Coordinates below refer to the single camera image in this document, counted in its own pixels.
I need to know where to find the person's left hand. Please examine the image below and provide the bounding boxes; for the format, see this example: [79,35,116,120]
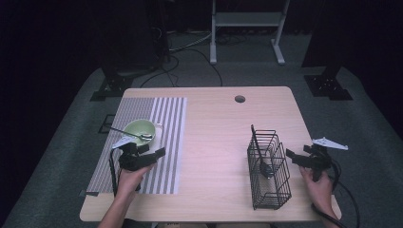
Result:
[115,163,157,200]

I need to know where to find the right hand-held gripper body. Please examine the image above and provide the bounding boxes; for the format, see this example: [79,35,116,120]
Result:
[292,136,350,183]

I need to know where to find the left hand-held gripper black cable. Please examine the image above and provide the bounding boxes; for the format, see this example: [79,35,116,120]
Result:
[108,147,124,197]

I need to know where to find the black stand base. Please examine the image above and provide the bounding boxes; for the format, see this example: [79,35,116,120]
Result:
[303,63,354,102]
[89,65,135,103]

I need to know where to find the white square plate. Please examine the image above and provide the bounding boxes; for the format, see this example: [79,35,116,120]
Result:
[119,123,164,157]

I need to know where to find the black floor socket frame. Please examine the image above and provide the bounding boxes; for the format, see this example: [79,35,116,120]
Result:
[97,114,116,135]

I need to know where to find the person's right hand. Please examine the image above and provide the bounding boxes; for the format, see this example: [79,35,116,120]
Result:
[298,166,337,217]

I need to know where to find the black wire basket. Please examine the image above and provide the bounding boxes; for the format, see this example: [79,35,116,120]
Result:
[246,123,293,211]

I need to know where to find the grey floor cable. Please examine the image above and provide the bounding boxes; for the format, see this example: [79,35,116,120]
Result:
[168,31,213,54]

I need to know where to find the hand-held gripper black cable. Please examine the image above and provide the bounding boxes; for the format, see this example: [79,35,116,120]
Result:
[311,160,361,228]
[108,147,124,197]

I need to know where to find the white metal stand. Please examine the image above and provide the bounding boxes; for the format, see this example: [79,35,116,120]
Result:
[209,0,291,67]

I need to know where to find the right hand-held gripper black cable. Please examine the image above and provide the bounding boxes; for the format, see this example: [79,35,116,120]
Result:
[311,160,361,228]

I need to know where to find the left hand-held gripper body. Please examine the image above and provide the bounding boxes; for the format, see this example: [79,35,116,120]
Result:
[111,135,157,173]

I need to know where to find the black-handled spoon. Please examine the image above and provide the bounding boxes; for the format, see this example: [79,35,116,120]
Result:
[250,123,275,181]

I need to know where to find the black floor cable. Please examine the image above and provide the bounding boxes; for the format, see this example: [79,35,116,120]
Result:
[139,47,223,88]

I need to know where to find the grey striped placemat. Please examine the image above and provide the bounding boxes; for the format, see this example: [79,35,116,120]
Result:
[86,96,188,195]

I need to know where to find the green bowl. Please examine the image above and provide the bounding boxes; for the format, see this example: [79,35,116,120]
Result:
[122,119,157,147]

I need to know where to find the metal spoon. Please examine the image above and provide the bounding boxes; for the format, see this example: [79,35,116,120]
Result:
[109,125,154,142]

